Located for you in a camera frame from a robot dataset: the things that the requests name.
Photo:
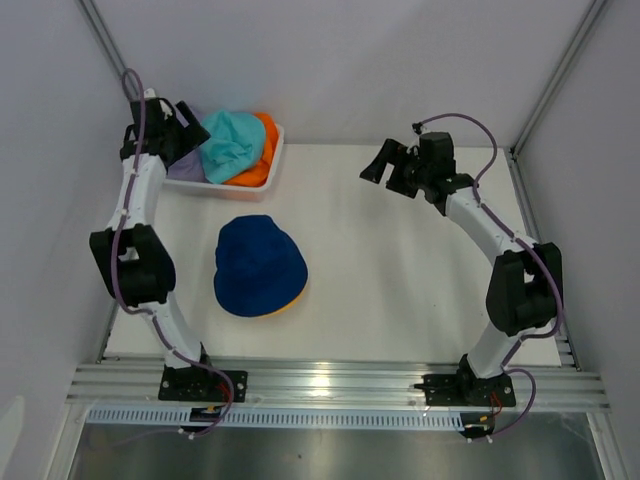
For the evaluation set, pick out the right aluminium table rail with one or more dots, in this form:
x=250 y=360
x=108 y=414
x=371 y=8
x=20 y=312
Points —
x=567 y=352

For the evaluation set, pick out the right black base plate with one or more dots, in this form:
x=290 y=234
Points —
x=449 y=390

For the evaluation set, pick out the aluminium mounting rail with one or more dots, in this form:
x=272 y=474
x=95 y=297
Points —
x=276 y=383

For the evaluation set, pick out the teal bucket hat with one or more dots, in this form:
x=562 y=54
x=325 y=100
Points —
x=236 y=144

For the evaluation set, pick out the dark blue bucket hat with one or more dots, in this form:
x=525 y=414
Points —
x=259 y=268

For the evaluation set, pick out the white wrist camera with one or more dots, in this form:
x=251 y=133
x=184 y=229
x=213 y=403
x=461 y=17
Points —
x=164 y=105
x=417 y=129

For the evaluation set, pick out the yellow bucket hat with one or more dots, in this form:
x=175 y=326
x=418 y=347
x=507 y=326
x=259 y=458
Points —
x=295 y=304

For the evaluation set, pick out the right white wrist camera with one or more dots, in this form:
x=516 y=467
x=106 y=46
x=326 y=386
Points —
x=417 y=129

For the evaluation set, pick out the orange bucket hat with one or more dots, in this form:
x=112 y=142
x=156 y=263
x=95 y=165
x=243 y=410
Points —
x=257 y=175

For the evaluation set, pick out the white slotted cable duct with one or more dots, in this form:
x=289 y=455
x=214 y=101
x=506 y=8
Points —
x=199 y=418

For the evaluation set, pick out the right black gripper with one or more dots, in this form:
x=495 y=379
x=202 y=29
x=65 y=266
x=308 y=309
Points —
x=388 y=154

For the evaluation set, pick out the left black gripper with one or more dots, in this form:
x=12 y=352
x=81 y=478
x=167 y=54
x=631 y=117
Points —
x=194 y=135

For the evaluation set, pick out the left aluminium frame post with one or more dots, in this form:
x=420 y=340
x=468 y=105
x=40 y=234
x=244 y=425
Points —
x=130 y=81

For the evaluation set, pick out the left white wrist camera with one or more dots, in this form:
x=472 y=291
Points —
x=164 y=105

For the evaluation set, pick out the aluminium frame post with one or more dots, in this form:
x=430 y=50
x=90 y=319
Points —
x=567 y=60
x=130 y=81

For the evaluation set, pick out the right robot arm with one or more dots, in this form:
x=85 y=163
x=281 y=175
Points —
x=524 y=297

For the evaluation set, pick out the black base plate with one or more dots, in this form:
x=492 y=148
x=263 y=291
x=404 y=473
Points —
x=449 y=390
x=192 y=384

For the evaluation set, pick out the right aluminium frame post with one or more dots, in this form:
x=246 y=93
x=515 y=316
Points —
x=567 y=60

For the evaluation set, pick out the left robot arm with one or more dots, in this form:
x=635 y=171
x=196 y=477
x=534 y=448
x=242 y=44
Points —
x=134 y=264

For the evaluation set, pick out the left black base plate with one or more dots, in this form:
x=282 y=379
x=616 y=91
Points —
x=192 y=384

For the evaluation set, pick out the lavender bucket hat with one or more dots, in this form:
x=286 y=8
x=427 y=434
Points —
x=189 y=168

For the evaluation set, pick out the white plastic bin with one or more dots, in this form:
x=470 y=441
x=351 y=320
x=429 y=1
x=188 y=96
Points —
x=230 y=192

